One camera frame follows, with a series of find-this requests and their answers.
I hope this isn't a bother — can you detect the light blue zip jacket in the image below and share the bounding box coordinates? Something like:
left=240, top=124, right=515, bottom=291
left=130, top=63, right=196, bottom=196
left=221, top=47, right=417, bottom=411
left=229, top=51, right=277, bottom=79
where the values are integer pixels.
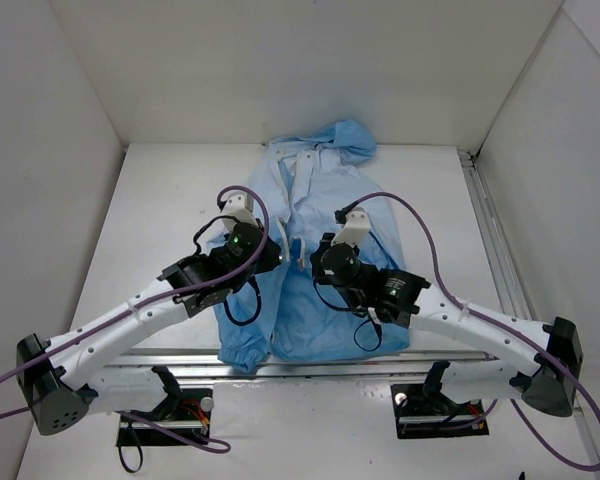
left=207, top=117, right=412, bottom=374

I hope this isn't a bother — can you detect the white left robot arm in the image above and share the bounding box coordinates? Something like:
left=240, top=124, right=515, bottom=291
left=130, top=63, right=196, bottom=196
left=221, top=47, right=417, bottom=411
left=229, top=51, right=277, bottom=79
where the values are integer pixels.
left=16, top=222, right=282, bottom=436

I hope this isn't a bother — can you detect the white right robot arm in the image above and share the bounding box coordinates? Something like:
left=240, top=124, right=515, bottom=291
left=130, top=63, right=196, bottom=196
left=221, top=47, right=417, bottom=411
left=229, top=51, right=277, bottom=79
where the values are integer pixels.
left=310, top=233, right=583, bottom=417

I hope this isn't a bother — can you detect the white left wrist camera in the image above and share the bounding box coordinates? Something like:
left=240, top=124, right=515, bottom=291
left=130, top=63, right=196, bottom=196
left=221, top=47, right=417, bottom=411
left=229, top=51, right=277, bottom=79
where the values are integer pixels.
left=219, top=192, right=260, bottom=231

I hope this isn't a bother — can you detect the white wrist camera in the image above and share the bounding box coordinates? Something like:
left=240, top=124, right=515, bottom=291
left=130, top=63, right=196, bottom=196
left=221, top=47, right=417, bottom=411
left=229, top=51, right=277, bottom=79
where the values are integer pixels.
left=219, top=192, right=260, bottom=231
left=331, top=207, right=371, bottom=248

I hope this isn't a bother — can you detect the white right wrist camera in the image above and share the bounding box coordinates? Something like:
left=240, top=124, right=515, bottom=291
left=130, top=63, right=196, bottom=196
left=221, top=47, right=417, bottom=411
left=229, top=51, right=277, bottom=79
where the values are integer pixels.
left=331, top=207, right=371, bottom=248

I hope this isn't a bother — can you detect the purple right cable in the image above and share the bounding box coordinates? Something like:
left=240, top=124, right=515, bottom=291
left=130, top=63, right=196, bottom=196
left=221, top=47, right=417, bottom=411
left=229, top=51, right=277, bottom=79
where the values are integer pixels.
left=352, top=191, right=600, bottom=471

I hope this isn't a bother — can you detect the purple cable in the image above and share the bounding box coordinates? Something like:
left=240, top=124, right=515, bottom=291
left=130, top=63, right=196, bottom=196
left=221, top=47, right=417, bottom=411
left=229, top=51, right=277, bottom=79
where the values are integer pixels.
left=352, top=191, right=600, bottom=471
left=0, top=185, right=270, bottom=474

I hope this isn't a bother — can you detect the aluminium front rail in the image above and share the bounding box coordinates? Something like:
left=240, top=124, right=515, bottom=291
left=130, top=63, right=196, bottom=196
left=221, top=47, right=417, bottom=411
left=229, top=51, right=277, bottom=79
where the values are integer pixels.
left=109, top=349, right=488, bottom=385

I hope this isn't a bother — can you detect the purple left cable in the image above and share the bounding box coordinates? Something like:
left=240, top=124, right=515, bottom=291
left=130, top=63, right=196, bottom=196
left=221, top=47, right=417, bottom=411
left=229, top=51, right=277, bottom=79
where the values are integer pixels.
left=0, top=185, right=270, bottom=474

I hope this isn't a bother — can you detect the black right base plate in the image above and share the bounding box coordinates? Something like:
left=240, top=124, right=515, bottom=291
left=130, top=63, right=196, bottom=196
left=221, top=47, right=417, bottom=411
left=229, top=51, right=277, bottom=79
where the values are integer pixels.
left=390, top=384, right=490, bottom=440

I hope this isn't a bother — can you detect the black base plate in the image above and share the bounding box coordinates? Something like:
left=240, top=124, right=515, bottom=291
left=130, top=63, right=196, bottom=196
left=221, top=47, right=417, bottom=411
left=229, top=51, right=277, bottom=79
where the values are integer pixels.
left=390, top=384, right=490, bottom=440
left=115, top=386, right=213, bottom=447

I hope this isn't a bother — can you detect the aluminium side rail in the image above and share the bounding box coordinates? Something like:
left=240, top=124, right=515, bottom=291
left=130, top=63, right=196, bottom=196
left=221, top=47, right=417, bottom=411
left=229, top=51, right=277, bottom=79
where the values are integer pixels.
left=457, top=150, right=532, bottom=320

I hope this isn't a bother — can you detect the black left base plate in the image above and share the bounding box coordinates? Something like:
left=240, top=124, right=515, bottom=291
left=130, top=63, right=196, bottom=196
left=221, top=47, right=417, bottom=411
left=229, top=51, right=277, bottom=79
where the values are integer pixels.
left=115, top=386, right=213, bottom=447

